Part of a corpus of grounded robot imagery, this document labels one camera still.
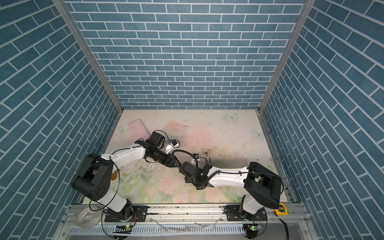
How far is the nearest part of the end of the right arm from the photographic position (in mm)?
599

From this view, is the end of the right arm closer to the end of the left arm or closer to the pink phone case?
the end of the left arm

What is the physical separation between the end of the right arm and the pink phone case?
1.65 feet

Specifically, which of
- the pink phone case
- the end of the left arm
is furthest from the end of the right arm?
the pink phone case

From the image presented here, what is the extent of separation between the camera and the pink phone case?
41.0 inches
